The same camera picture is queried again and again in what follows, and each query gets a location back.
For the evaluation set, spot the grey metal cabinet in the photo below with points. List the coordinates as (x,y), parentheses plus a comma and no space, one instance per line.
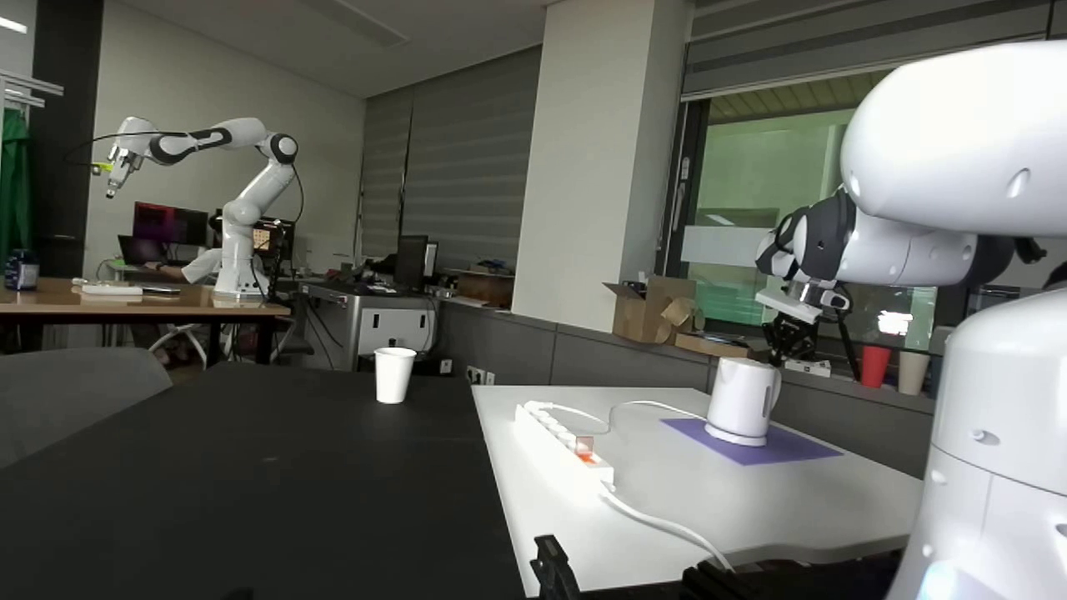
(352,328)

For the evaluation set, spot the dark computer monitor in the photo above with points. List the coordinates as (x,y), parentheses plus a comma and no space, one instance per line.
(168,233)

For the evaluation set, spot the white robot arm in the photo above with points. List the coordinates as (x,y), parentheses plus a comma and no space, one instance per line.
(950,170)

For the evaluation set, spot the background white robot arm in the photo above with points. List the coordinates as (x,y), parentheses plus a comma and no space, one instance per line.
(232,263)

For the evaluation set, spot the cardboard box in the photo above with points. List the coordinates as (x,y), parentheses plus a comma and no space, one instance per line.
(656,312)

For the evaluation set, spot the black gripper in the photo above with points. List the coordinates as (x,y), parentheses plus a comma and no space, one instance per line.
(792,338)

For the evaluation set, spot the wooden desk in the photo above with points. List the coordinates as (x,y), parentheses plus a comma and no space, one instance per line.
(68,302)

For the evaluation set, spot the beige paper cup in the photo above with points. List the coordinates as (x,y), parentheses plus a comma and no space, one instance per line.
(911,367)

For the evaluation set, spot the white power strip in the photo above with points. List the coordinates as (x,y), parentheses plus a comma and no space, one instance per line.
(563,448)

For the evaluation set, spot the red cup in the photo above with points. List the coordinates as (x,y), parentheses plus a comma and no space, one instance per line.
(874,360)

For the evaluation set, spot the white paper cup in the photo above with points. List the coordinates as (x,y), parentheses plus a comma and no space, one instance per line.
(393,367)

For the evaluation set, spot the white electric kettle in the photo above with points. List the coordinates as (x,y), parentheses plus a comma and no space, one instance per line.
(742,400)

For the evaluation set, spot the purple mat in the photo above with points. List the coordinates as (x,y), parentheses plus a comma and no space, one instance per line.
(777,448)

